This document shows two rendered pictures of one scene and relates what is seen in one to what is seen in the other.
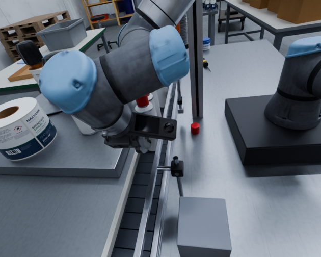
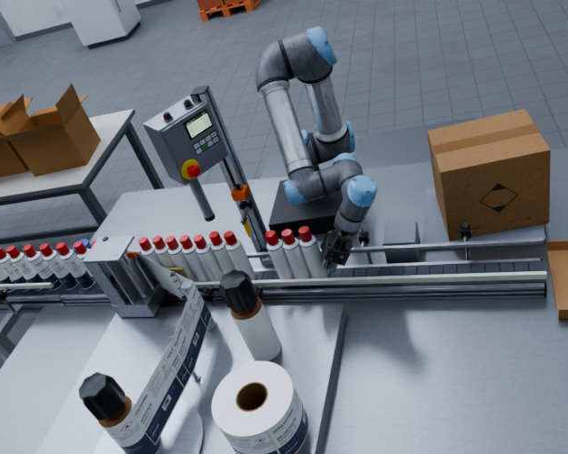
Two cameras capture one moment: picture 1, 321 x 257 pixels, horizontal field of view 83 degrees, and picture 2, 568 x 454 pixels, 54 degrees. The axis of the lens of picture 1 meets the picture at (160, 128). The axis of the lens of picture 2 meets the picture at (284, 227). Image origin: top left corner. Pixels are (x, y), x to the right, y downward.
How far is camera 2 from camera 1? 153 cm
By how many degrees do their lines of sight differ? 60
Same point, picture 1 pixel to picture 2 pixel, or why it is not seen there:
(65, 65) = (362, 180)
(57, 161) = (322, 367)
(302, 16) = (83, 153)
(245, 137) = (330, 213)
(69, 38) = not seen: outside the picture
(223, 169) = not seen: hidden behind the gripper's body
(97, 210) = (382, 323)
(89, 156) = (321, 333)
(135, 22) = (308, 172)
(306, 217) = (391, 207)
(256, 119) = (309, 207)
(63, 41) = not seen: outside the picture
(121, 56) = (356, 169)
